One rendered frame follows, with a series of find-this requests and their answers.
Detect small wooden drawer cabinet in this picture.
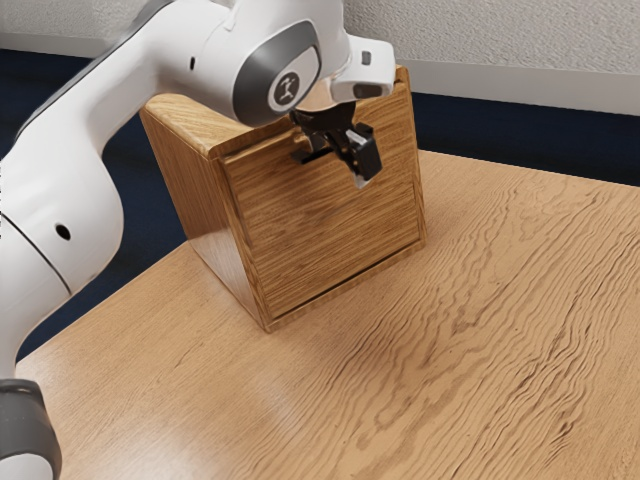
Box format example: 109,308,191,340
138,63,428,335

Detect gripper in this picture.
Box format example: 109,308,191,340
288,101,385,191

